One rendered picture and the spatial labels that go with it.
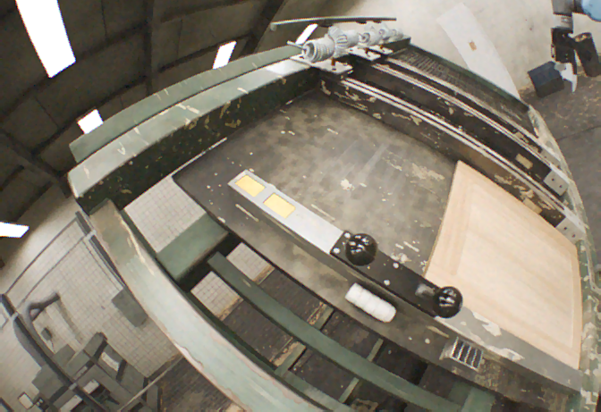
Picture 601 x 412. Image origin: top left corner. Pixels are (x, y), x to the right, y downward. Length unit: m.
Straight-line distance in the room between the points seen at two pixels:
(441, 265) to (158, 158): 0.59
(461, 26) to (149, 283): 4.54
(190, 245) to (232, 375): 0.26
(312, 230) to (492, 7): 5.72
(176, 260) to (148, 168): 0.19
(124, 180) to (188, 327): 0.31
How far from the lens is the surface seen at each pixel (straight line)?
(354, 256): 0.26
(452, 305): 0.28
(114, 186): 0.51
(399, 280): 0.38
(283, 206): 0.42
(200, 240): 0.48
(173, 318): 0.35
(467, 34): 4.49
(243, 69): 1.28
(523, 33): 5.91
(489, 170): 0.79
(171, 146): 0.53
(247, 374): 0.32
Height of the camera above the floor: 1.66
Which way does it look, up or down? 9 degrees down
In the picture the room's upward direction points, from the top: 37 degrees counter-clockwise
